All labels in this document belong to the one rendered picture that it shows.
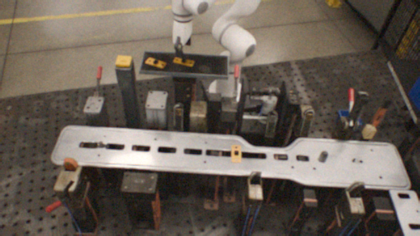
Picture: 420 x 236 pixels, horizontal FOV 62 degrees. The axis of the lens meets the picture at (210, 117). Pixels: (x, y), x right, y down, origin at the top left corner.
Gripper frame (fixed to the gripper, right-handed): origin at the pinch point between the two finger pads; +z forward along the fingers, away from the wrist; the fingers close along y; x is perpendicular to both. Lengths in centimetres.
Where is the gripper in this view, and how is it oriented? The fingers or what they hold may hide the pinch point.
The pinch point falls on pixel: (183, 49)
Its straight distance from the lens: 147.9
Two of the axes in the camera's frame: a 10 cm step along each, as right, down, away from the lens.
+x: 9.5, 2.5, -1.6
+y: -3.0, 7.0, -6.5
